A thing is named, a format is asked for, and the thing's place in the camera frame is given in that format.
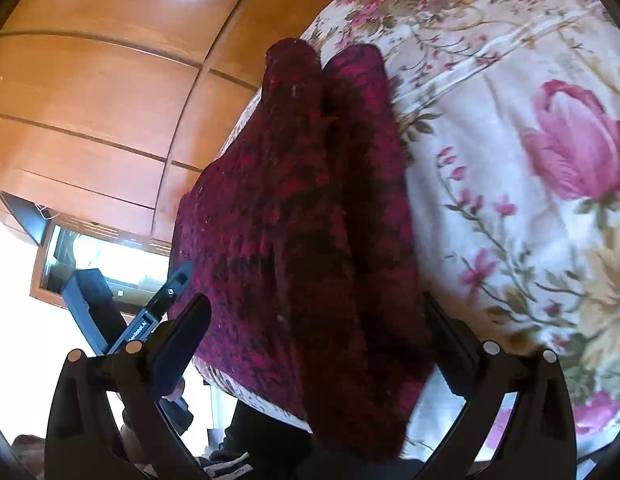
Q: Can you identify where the floral bedspread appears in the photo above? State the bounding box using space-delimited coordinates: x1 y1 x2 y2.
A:
192 0 620 466

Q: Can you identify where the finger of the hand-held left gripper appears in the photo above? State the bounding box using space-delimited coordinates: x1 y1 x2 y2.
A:
144 259 197 322

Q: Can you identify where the dark panel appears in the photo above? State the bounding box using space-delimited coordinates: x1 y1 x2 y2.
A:
6 193 47 248

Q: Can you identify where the maroon knit sweater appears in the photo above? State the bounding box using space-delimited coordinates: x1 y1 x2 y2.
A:
167 37 436 463

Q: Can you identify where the person's dark trouser leg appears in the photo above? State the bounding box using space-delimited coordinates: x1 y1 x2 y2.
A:
221 399 318 467

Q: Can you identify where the wooden wardrobe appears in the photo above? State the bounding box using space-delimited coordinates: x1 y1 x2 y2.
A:
0 0 371 246

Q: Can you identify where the person's left forearm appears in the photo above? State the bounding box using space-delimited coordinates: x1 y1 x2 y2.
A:
11 433 48 479

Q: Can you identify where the black striped shoe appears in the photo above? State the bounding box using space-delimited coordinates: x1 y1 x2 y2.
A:
196 451 257 480

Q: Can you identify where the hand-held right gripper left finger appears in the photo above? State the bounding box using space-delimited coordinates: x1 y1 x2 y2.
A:
45 294 212 480

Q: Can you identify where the person's left hand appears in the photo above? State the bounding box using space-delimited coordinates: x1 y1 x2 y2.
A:
121 406 152 465

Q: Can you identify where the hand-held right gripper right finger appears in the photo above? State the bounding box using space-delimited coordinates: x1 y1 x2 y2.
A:
417 292 577 480

